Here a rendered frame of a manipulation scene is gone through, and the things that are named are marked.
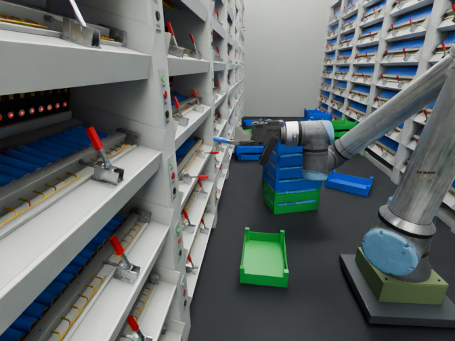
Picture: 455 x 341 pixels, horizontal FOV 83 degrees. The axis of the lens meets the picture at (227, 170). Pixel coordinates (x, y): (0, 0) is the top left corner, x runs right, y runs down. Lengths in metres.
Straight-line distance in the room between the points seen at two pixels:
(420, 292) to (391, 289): 0.10
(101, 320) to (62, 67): 0.37
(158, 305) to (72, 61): 0.59
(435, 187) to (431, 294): 0.49
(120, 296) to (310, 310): 0.79
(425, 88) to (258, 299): 0.92
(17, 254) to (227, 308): 0.89
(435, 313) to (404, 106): 0.72
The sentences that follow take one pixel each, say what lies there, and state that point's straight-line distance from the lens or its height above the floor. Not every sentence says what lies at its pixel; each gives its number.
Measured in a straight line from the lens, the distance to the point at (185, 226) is 0.98.
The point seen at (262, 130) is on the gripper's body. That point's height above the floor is 0.65.
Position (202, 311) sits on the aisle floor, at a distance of 1.12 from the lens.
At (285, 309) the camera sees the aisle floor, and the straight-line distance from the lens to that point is 1.14.
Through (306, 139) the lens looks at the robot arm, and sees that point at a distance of 0.95.
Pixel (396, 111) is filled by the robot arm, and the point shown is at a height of 0.72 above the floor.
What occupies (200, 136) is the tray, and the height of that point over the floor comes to 0.54.
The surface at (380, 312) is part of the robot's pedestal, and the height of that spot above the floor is 0.06.
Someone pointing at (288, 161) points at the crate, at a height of 0.35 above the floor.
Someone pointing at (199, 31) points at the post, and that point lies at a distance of 1.27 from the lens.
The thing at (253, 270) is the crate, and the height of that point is 0.00.
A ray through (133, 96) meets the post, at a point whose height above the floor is 0.80.
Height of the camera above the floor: 0.86
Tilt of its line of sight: 22 degrees down
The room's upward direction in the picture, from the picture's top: 1 degrees counter-clockwise
